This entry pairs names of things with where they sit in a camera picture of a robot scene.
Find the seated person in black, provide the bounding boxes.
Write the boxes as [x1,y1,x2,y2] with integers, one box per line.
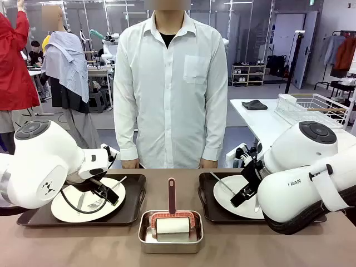
[26,40,45,67]

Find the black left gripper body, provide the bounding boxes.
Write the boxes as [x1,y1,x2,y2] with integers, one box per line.
[74,177,110,196]

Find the white wood background desk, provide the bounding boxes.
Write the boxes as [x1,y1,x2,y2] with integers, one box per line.
[87,65,115,110]

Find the dark brown serving tray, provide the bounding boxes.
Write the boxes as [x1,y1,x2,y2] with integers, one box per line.
[197,172,328,225]
[16,174,147,228]

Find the white side table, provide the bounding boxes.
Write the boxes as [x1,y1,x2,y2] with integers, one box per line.
[229,98,356,168]

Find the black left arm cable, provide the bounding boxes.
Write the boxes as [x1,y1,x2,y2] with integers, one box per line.
[59,185,109,216]

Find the black tripod stand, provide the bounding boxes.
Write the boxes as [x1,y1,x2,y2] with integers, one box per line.
[283,29,306,96]

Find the black braided cable sleeve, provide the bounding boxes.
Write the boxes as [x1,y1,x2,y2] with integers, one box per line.
[263,191,356,236]

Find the person left hand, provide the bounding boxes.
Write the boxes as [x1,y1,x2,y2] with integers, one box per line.
[200,159,219,170]

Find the yellow garment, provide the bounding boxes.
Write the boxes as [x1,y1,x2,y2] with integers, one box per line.
[41,34,52,56]

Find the person right hand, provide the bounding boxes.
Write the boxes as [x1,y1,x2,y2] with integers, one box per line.
[121,159,140,170]

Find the person left forearm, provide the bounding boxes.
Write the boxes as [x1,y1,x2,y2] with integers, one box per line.
[201,111,229,162]

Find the mannequin in striped shirt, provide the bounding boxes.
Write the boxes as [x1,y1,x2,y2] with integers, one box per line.
[40,5,101,150]

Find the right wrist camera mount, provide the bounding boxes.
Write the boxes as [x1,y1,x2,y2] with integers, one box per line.
[235,143,264,168]

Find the clear plastic container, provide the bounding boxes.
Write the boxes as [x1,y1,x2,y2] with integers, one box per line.
[274,93,310,118]

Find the white wire dish rack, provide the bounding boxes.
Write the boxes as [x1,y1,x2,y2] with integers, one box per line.
[289,93,356,130]

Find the mannequin in red jacket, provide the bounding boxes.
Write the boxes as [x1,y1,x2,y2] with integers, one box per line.
[0,0,42,156]

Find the white shoe rack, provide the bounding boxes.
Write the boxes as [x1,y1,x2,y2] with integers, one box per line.
[231,64,266,87]

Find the person right forearm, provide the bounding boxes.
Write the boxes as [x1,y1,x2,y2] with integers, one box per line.
[113,111,140,161]

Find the grey plastic stool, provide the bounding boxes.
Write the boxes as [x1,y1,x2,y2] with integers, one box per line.
[88,90,108,113]

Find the red handled lint roller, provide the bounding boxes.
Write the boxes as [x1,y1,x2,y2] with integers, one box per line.
[150,177,196,243]

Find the rectangular metal tin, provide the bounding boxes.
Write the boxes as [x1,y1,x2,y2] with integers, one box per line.
[138,210,204,255]

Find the grey hanging shirt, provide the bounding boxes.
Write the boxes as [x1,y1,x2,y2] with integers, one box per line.
[323,34,345,66]

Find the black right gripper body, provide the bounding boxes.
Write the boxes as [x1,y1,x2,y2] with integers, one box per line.
[240,162,264,193]

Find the white round plate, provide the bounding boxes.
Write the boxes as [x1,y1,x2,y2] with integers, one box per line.
[51,177,127,224]
[213,175,265,220]

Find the orange hanging jacket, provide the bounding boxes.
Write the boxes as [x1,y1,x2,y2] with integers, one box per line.
[333,35,356,72]

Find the green duster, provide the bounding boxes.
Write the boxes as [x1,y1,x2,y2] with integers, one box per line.
[88,28,106,40]

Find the black bag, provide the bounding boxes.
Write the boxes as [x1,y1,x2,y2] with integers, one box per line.
[266,55,288,78]

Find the person in white shirt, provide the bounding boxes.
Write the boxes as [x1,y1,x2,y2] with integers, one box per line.
[113,0,229,170]

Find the grey blue door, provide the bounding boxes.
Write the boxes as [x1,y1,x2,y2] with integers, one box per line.
[270,10,319,90]

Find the silver metal fork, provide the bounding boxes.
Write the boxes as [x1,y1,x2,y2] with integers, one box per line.
[209,171,235,195]
[86,176,128,210]

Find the black folded cloth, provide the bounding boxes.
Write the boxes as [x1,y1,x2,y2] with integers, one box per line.
[241,100,269,111]

